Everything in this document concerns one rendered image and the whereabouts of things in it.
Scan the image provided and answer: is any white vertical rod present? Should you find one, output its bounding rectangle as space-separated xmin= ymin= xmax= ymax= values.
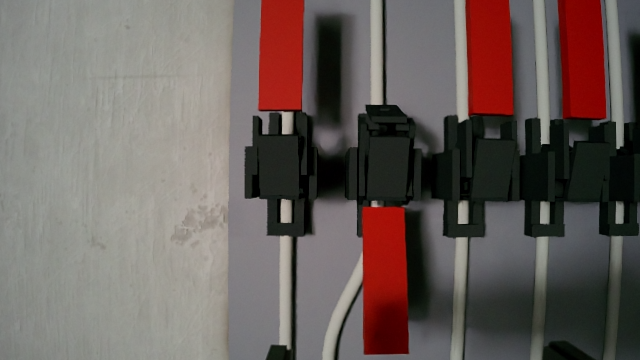
xmin=322 ymin=0 xmax=384 ymax=360
xmin=450 ymin=0 xmax=469 ymax=360

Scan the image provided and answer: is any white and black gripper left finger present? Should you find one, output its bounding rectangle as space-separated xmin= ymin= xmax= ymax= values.
xmin=266 ymin=345 xmax=293 ymax=360

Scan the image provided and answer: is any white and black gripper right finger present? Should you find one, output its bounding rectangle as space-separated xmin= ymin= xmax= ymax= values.
xmin=543 ymin=341 xmax=595 ymax=360

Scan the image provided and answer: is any black plastic clamp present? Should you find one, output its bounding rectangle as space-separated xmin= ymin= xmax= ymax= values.
xmin=432 ymin=115 xmax=520 ymax=238
xmin=345 ymin=104 xmax=421 ymax=237
xmin=519 ymin=117 xmax=611 ymax=238
xmin=599 ymin=121 xmax=640 ymax=237
xmin=244 ymin=112 xmax=318 ymax=236

